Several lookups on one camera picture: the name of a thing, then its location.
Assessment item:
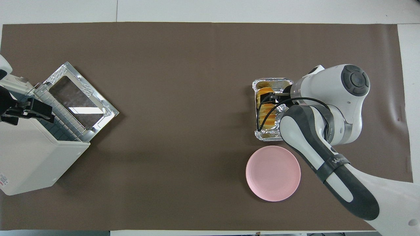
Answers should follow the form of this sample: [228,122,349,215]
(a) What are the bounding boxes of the white toaster oven body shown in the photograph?
[0,75,91,196]

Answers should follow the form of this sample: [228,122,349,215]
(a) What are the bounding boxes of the metal wire oven rack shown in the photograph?
[33,84,91,142]

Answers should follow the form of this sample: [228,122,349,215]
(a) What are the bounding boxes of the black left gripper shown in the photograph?
[0,87,55,126]

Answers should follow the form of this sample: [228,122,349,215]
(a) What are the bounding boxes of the aluminium foil baking tray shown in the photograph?
[252,78,294,142]

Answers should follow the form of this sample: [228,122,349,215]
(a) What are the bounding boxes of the brown table mat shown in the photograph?
[0,22,414,231]

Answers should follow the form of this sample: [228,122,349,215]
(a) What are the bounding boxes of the sliced golden bread loaf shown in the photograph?
[257,87,278,129]

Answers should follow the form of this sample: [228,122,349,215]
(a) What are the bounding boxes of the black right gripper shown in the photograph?
[261,92,293,106]

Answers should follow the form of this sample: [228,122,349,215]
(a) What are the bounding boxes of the pink round plate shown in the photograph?
[245,146,301,202]

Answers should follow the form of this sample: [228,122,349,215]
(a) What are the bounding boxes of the chrome glass oven door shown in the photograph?
[43,61,119,136]

